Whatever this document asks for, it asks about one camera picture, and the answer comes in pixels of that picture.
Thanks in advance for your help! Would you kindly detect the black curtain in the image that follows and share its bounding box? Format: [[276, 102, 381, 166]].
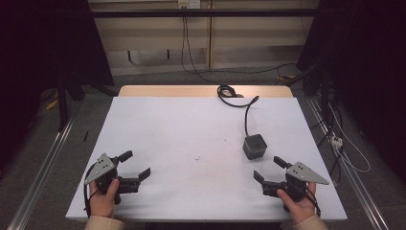
[[0, 0, 115, 175], [296, 0, 406, 185]]

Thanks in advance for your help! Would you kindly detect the aluminium floor rail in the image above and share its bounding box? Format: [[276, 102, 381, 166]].
[[6, 117, 77, 230], [306, 96, 390, 230]]

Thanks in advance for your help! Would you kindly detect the black adapter cable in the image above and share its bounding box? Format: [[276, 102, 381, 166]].
[[216, 83, 260, 138]]

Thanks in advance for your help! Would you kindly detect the black hanging wall cable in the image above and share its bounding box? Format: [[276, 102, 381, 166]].
[[180, 8, 221, 86]]

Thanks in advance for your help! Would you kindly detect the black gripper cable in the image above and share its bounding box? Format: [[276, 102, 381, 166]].
[[82, 162, 101, 219], [304, 187, 322, 219]]

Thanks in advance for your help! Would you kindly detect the black horizontal frame bar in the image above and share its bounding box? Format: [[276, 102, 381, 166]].
[[90, 8, 321, 19]]

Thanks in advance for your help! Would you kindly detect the white floor cable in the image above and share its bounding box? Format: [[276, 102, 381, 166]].
[[327, 103, 372, 174]]

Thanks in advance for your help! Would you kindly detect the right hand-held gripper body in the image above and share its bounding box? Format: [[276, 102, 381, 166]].
[[261, 160, 330, 212]]

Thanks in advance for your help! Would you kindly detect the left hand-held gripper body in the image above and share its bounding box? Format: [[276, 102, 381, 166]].
[[83, 152, 141, 206]]

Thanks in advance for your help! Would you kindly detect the white wall socket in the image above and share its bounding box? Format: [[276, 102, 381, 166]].
[[177, 0, 202, 10]]

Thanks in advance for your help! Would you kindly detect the person's left hand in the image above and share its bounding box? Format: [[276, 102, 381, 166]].
[[89, 178, 121, 219]]

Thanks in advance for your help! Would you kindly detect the person's right hand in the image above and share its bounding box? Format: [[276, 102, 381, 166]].
[[276, 182, 317, 225]]

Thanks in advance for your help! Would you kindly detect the white table mat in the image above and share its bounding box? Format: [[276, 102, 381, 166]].
[[65, 96, 349, 223]]

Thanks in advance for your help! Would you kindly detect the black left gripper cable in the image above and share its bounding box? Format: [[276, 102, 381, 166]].
[[82, 162, 101, 219]]

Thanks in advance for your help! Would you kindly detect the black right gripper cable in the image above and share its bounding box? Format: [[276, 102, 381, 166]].
[[304, 187, 322, 219]]

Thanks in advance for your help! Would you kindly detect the black metal stand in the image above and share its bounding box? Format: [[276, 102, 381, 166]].
[[55, 68, 120, 132]]

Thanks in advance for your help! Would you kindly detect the black cube power adapter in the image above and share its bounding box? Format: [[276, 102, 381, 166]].
[[241, 133, 268, 161]]

